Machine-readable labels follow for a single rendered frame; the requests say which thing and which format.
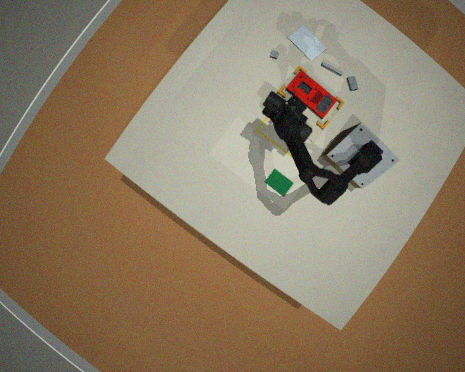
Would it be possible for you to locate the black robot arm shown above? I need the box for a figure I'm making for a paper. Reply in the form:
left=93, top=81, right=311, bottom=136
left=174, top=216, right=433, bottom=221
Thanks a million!
left=262, top=90, right=383, bottom=205

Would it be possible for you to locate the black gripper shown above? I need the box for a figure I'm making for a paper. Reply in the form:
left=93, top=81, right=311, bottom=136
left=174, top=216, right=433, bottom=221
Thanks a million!
left=262, top=107, right=312, bottom=142

